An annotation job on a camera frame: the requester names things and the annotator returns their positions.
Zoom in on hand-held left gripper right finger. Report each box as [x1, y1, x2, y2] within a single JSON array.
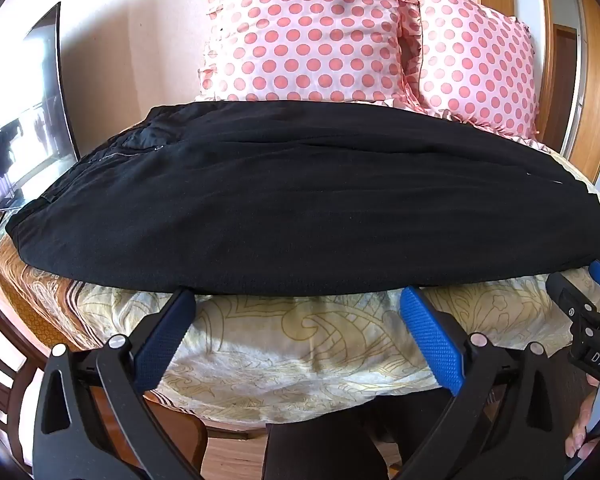
[[399, 286, 588, 480]]

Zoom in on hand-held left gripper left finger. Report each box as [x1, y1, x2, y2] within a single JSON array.
[[32, 287, 211, 480]]

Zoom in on black pants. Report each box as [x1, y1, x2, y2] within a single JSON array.
[[5, 100, 600, 297]]

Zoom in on person's right hand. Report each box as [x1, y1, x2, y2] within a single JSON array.
[[564, 385, 600, 463]]

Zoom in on cream floral bedspread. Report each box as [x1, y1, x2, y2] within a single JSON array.
[[0, 147, 600, 416]]

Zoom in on person's leg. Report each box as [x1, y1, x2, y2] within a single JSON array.
[[267, 392, 461, 480]]

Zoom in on wooden chair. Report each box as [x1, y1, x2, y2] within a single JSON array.
[[0, 280, 56, 461]]

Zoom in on pink polka dot pillow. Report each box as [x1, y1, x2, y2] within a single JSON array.
[[405, 0, 552, 150], [198, 0, 421, 107]]

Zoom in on flat screen television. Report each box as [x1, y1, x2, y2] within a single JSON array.
[[0, 2, 80, 211]]

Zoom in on wooden bed frame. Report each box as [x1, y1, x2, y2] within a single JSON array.
[[85, 385, 276, 476]]

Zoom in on wooden door frame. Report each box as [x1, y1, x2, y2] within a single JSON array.
[[560, 0, 600, 186]]

